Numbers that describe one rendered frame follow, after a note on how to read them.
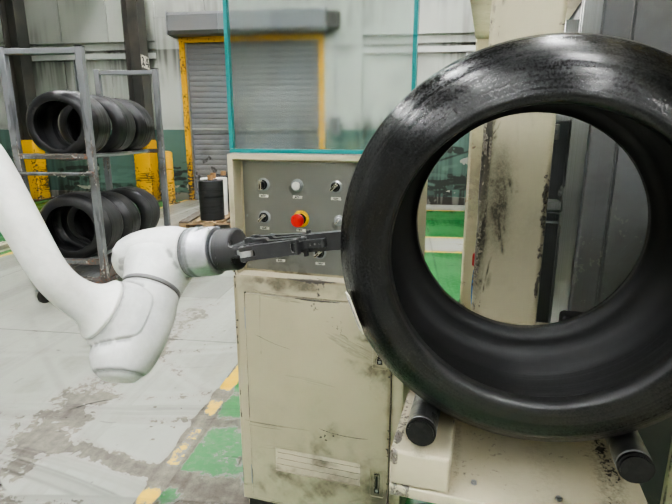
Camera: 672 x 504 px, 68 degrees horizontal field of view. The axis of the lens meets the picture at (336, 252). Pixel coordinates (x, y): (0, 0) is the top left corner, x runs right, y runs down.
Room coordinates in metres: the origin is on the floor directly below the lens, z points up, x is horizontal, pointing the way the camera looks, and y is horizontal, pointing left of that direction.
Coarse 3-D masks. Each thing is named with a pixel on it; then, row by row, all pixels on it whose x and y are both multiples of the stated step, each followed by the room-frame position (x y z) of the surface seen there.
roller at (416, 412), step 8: (416, 400) 0.71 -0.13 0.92; (416, 408) 0.68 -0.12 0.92; (424, 408) 0.67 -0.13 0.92; (432, 408) 0.68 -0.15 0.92; (416, 416) 0.66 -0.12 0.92; (424, 416) 0.65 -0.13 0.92; (432, 416) 0.66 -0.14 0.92; (408, 424) 0.65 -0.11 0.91; (416, 424) 0.64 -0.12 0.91; (424, 424) 0.64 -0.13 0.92; (432, 424) 0.64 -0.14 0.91; (408, 432) 0.65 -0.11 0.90; (416, 432) 0.64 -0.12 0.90; (424, 432) 0.64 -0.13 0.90; (432, 432) 0.64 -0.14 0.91; (416, 440) 0.64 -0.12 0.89; (424, 440) 0.64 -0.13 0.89; (432, 440) 0.64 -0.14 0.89
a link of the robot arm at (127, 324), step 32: (0, 160) 0.72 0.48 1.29; (0, 192) 0.70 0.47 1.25; (0, 224) 0.70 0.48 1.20; (32, 224) 0.71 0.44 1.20; (32, 256) 0.69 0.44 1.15; (64, 288) 0.70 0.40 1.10; (96, 288) 0.74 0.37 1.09; (128, 288) 0.76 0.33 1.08; (160, 288) 0.80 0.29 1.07; (96, 320) 0.71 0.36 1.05; (128, 320) 0.72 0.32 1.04; (160, 320) 0.76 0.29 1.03; (96, 352) 0.70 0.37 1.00; (128, 352) 0.71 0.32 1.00; (160, 352) 0.76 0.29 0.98
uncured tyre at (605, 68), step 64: (512, 64) 0.62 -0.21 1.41; (576, 64) 0.60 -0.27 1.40; (640, 64) 0.59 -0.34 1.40; (384, 128) 0.69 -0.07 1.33; (448, 128) 0.63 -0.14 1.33; (640, 128) 0.81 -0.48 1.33; (384, 192) 0.66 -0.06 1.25; (384, 256) 0.65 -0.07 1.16; (640, 256) 0.82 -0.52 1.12; (384, 320) 0.66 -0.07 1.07; (448, 320) 0.89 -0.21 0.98; (576, 320) 0.83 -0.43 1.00; (640, 320) 0.79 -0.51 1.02; (448, 384) 0.63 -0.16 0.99; (512, 384) 0.78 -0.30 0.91; (576, 384) 0.74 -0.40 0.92; (640, 384) 0.56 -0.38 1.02
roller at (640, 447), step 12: (636, 432) 0.62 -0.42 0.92; (612, 444) 0.61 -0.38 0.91; (624, 444) 0.59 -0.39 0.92; (636, 444) 0.59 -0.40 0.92; (612, 456) 0.59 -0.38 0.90; (624, 456) 0.57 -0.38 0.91; (636, 456) 0.56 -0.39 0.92; (648, 456) 0.57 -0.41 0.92; (624, 468) 0.57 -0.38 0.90; (636, 468) 0.56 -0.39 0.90; (648, 468) 0.56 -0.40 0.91; (636, 480) 0.56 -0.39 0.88; (648, 480) 0.56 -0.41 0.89
